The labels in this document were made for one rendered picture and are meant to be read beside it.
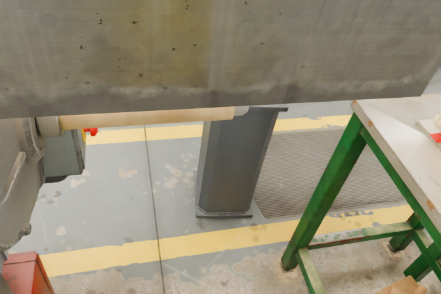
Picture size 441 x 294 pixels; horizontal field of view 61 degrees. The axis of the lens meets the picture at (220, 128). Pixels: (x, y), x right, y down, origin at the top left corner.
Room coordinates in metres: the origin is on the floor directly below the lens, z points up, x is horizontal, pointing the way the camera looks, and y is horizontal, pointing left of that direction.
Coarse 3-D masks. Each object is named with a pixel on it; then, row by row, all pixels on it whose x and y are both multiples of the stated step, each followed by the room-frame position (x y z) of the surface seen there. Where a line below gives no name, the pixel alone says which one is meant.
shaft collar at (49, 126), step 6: (36, 120) 0.24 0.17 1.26; (42, 120) 0.25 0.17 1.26; (48, 120) 0.25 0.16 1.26; (54, 120) 0.25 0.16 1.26; (42, 126) 0.24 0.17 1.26; (48, 126) 0.24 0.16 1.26; (54, 126) 0.25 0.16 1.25; (42, 132) 0.24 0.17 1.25; (48, 132) 0.24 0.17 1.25; (54, 132) 0.25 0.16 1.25; (60, 132) 0.25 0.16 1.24
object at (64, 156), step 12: (72, 132) 0.44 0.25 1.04; (84, 132) 0.52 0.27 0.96; (48, 144) 0.42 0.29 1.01; (60, 144) 0.43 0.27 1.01; (72, 144) 0.44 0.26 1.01; (84, 144) 0.49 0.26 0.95; (48, 156) 0.42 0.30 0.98; (60, 156) 0.43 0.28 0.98; (72, 156) 0.44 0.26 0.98; (84, 156) 0.47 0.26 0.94; (48, 168) 0.42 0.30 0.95; (60, 168) 0.43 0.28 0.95; (72, 168) 0.43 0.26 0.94; (84, 168) 0.45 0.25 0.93; (48, 180) 0.44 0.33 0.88; (60, 180) 0.45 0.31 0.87
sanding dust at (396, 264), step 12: (372, 240) 1.03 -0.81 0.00; (384, 240) 1.04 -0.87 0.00; (276, 252) 0.88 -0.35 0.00; (384, 252) 0.98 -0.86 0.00; (408, 252) 1.00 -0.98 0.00; (420, 252) 1.01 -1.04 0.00; (276, 264) 0.82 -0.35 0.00; (384, 264) 0.91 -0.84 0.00; (396, 264) 0.92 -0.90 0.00; (408, 264) 0.93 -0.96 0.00; (276, 276) 0.77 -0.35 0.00; (288, 276) 0.78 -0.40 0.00; (300, 276) 0.79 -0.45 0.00; (396, 276) 0.86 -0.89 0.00; (288, 288) 0.72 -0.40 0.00; (300, 288) 0.73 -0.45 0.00
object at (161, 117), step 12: (204, 108) 0.31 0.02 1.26; (216, 108) 0.31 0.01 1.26; (228, 108) 0.31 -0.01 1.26; (60, 120) 0.26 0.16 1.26; (72, 120) 0.26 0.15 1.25; (84, 120) 0.26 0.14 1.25; (96, 120) 0.27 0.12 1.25; (108, 120) 0.27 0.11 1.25; (120, 120) 0.27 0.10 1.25; (132, 120) 0.28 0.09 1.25; (144, 120) 0.28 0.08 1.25; (156, 120) 0.29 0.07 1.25; (168, 120) 0.29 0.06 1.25; (180, 120) 0.30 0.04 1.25; (192, 120) 0.30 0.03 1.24; (204, 120) 0.31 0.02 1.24; (216, 120) 0.31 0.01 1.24
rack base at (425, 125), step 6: (420, 120) 0.78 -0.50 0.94; (426, 120) 0.78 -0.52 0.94; (432, 120) 0.79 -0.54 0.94; (420, 126) 0.76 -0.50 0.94; (426, 126) 0.76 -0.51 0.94; (432, 126) 0.76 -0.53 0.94; (426, 132) 0.74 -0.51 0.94; (432, 132) 0.74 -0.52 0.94; (438, 132) 0.74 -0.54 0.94; (432, 138) 0.72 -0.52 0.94; (438, 144) 0.70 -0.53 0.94
